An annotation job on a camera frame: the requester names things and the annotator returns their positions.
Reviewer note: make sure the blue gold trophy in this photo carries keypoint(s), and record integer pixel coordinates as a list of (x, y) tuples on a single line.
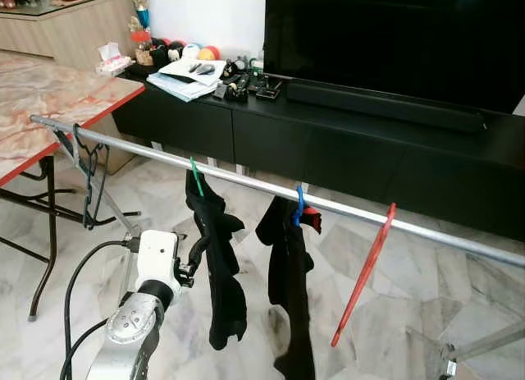
[(142, 15)]

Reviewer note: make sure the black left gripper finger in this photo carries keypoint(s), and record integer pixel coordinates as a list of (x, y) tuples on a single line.
[(201, 247)]

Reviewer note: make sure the black soundbar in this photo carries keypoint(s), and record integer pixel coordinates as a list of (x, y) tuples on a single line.
[(385, 107)]

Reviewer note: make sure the black tv console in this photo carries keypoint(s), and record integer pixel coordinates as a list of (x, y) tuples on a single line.
[(328, 162)]

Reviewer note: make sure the metal clothes rack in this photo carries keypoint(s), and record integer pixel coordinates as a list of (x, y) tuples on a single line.
[(246, 180)]

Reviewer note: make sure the white round ball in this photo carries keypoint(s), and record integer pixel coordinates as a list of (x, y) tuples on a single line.
[(191, 50)]

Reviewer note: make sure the black printed t-shirt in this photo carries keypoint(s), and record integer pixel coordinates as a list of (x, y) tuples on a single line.
[(291, 298)]

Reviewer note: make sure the small dark gadget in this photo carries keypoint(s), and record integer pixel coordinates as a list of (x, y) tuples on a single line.
[(202, 68)]

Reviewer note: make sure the black electronics clutter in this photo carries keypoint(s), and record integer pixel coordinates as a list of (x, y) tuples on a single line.
[(246, 84)]

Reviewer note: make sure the blue plastic hanger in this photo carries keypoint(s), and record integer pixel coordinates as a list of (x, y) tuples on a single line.
[(299, 203)]

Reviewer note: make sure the green plastic hanger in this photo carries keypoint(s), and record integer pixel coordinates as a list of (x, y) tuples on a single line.
[(197, 179)]

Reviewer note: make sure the light wooden cabinet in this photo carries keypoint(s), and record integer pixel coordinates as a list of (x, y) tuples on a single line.
[(66, 35)]

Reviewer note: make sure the marble top folding table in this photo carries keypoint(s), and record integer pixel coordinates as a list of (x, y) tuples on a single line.
[(49, 101)]

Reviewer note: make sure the black flat television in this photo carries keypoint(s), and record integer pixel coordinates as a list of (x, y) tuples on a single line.
[(394, 43)]

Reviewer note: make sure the red lid jar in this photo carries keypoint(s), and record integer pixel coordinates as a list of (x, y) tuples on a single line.
[(142, 48)]

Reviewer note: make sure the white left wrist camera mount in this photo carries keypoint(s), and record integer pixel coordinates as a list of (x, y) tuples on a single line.
[(156, 257)]

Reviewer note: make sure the pink tissue box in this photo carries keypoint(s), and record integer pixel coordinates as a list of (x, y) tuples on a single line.
[(115, 64)]

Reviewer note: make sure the black long garment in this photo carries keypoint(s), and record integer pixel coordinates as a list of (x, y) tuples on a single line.
[(221, 273)]

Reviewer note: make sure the red plastic hanger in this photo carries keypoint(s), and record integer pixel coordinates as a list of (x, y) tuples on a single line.
[(363, 273)]

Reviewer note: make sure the orange round ball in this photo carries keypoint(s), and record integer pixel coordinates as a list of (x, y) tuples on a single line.
[(210, 53)]

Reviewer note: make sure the white paper stack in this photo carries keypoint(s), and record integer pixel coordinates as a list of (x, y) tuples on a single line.
[(176, 83)]

